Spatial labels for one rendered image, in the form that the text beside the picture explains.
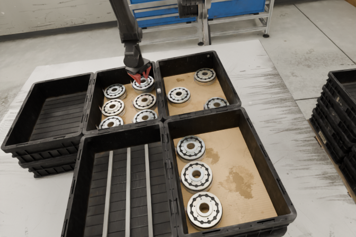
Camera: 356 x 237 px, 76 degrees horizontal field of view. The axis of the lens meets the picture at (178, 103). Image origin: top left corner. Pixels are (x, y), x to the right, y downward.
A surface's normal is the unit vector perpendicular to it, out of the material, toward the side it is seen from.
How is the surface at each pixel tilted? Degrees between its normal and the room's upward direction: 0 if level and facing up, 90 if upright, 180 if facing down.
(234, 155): 0
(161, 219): 0
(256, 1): 90
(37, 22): 90
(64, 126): 0
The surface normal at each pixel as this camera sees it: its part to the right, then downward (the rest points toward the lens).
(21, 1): 0.04, 0.69
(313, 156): -0.11, -0.71
